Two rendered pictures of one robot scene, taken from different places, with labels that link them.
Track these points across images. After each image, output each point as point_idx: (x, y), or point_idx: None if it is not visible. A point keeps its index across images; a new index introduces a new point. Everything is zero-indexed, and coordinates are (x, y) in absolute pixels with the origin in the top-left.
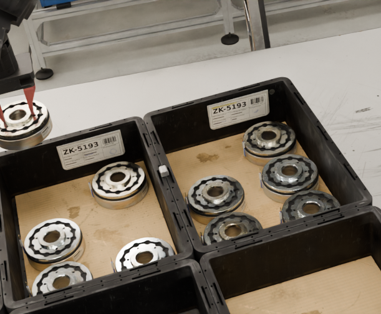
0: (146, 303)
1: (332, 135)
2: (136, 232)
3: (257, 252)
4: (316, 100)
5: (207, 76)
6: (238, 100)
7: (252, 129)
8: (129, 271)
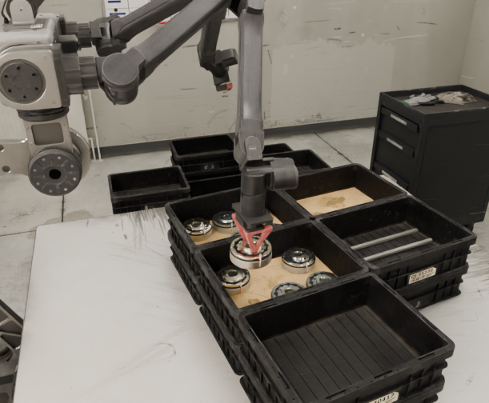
0: None
1: (146, 246)
2: (269, 272)
3: None
4: (108, 253)
5: (52, 303)
6: None
7: (188, 230)
8: (329, 235)
